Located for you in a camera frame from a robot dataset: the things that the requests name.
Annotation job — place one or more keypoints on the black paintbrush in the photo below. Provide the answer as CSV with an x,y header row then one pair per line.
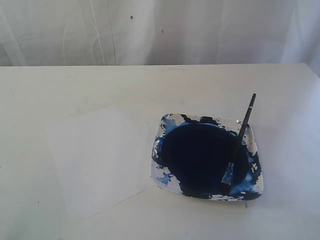
x,y
227,179

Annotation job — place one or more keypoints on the white square paint plate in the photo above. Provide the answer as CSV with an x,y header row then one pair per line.
x,y
191,153

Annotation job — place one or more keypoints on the white paper sheet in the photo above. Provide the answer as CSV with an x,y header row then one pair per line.
x,y
101,158

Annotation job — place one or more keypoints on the white backdrop cloth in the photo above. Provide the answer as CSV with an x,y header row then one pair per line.
x,y
158,32

